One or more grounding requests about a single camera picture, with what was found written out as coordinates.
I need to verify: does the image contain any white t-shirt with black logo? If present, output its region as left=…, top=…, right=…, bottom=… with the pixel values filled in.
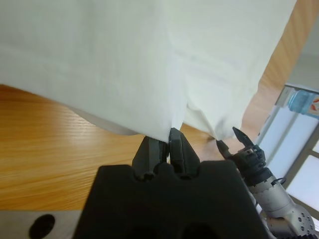
left=0, top=0, right=299, bottom=145

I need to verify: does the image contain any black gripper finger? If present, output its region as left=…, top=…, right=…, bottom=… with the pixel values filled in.
left=131, top=135, right=167, bottom=175

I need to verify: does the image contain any blue water jug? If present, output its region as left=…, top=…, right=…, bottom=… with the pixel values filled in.
left=286, top=90, right=319, bottom=115

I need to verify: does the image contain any grey framed glass partition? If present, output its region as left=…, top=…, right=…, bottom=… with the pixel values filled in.
left=258, top=104, right=319, bottom=212

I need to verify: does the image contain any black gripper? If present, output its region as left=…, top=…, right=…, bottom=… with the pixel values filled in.
left=168, top=126, right=272, bottom=187

